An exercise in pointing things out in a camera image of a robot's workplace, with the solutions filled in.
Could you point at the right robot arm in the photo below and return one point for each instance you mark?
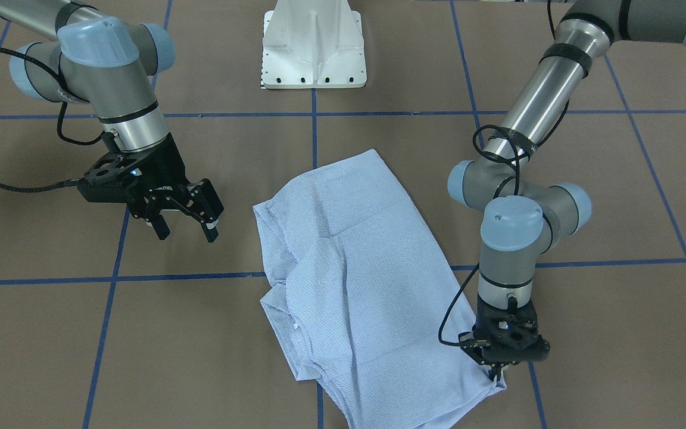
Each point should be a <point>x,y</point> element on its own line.
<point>92,58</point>

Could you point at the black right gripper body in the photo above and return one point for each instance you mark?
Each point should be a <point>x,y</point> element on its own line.
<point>165,166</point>

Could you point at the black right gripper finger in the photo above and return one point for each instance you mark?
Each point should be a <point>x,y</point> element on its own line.
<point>208,206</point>
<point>150,211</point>

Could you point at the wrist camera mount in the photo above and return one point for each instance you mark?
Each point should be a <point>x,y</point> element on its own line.
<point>471,343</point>
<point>110,180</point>

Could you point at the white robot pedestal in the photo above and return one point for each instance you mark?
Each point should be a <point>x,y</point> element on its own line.
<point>313,45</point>

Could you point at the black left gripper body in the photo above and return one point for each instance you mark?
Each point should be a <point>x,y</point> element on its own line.
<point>496,370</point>

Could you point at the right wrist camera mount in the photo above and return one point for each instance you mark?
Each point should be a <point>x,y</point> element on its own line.
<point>110,180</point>

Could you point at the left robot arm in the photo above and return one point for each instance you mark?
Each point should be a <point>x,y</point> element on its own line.
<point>523,220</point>

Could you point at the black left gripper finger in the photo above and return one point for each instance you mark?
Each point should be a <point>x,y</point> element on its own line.
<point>496,370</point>

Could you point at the blue striped button shirt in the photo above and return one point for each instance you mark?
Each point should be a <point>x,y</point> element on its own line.
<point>358,289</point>

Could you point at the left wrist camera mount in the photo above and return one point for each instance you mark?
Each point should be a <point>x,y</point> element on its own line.
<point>471,343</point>

